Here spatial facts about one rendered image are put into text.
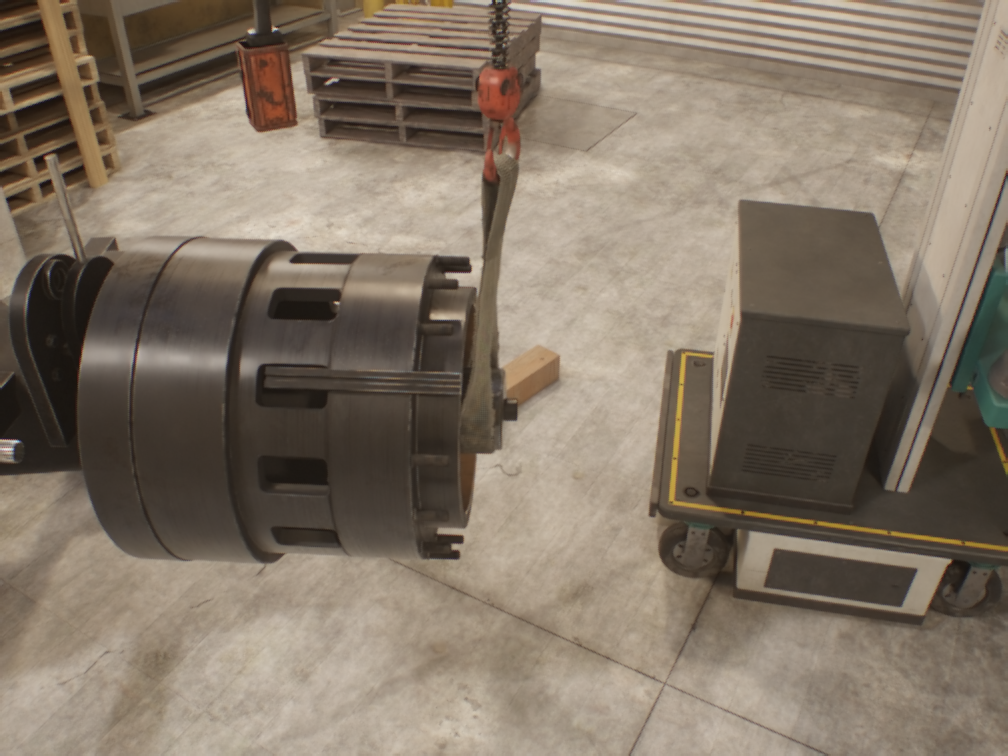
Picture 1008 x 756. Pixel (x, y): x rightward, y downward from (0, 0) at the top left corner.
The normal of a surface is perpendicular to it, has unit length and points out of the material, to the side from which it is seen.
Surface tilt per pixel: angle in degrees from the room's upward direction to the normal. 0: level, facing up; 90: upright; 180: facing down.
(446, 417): 56
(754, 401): 90
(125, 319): 29
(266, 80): 90
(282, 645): 0
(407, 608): 0
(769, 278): 0
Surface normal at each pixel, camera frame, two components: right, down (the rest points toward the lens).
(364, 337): -0.03, -0.40
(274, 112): 0.47, 0.52
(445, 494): -0.06, 0.61
